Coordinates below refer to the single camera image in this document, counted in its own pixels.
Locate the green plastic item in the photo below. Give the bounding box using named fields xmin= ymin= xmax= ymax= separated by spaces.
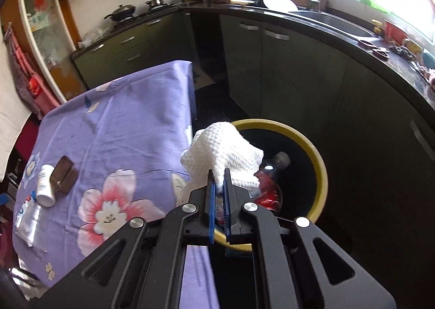
xmin=358 ymin=0 xmax=388 ymax=14

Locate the red cup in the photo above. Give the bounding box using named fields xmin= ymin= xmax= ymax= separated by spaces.
xmin=384 ymin=20 xmax=408 ymax=41

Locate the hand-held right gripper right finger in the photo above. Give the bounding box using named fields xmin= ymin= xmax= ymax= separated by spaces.
xmin=223 ymin=168 xmax=397 ymax=309

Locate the white pill bottle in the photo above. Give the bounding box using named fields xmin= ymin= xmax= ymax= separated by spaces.
xmin=36 ymin=164 xmax=57 ymax=208

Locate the glass sliding door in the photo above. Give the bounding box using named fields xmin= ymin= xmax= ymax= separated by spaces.
xmin=17 ymin=0 xmax=89 ymax=106

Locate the brown leather case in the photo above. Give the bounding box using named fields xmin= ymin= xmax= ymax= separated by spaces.
xmin=50 ymin=155 xmax=79 ymax=194

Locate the black gas stove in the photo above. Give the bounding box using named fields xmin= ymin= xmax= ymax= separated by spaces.
xmin=109 ymin=3 xmax=177 ymax=26

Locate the white paper towel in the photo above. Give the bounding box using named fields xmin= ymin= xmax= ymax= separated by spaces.
xmin=180 ymin=121 xmax=265 ymax=194

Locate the purple floral tablecloth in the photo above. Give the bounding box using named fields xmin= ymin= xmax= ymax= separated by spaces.
xmin=12 ymin=60 xmax=221 ymax=309

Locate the black bin with yellow rim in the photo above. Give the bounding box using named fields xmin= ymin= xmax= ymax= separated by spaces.
xmin=190 ymin=119 xmax=330 ymax=255

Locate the clear plastic bag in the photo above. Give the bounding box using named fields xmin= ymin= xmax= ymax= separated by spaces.
xmin=80 ymin=28 xmax=109 ymax=46
xmin=14 ymin=190 xmax=43 ymax=248

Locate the black kitchen countertop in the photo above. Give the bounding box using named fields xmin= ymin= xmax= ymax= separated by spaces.
xmin=70 ymin=1 xmax=435 ymax=109

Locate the white plate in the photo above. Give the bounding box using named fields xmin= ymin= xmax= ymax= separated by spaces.
xmin=263 ymin=0 xmax=299 ymax=12

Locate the crumpled clear plastic bag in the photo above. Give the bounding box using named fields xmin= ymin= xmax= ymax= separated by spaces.
xmin=80 ymin=28 xmax=109 ymax=46

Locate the black wok with lid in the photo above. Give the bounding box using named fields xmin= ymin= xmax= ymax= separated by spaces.
xmin=104 ymin=4 xmax=136 ymax=22

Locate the steel sink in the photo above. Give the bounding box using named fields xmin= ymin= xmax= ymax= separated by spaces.
xmin=289 ymin=10 xmax=374 ymax=39

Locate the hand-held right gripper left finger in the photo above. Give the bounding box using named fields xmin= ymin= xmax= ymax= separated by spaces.
xmin=30 ymin=168 xmax=218 ymax=309

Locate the red seat wooden chair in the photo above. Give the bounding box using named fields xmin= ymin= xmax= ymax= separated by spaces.
xmin=7 ymin=115 xmax=43 ymax=177

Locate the crushed plastic bottle red label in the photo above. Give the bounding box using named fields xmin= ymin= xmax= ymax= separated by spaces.
xmin=256 ymin=152 xmax=291 ymax=194

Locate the red checkered apron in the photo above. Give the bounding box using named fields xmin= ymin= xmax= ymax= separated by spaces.
xmin=3 ymin=25 xmax=45 ymax=119

